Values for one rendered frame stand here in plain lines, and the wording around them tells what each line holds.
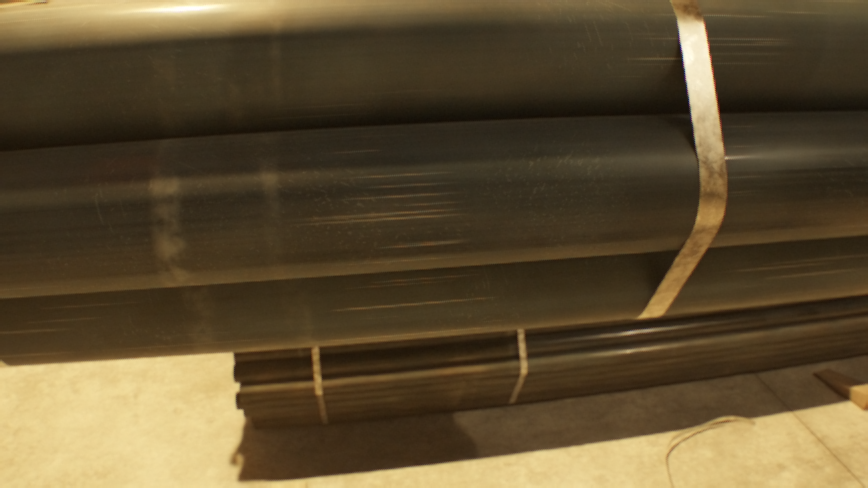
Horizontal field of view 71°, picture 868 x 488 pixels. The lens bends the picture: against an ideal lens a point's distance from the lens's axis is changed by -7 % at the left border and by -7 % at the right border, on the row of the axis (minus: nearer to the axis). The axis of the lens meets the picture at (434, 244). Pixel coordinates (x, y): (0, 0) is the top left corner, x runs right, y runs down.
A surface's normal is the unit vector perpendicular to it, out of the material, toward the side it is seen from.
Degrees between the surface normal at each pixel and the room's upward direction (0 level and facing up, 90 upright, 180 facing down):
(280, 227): 86
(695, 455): 0
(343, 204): 71
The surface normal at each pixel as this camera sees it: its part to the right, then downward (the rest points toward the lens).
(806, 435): -0.02, -0.91
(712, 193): 0.13, 0.22
